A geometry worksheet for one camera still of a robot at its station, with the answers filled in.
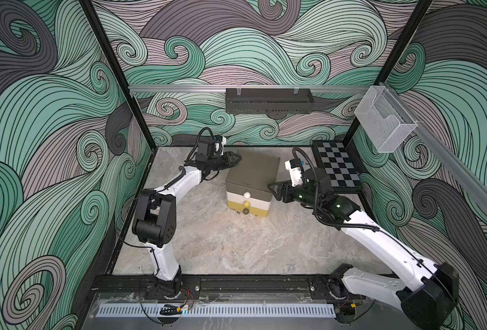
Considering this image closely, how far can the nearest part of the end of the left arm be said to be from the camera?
2.39 feet

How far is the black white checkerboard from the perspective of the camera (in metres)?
1.03

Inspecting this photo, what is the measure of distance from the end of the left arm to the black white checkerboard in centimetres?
51
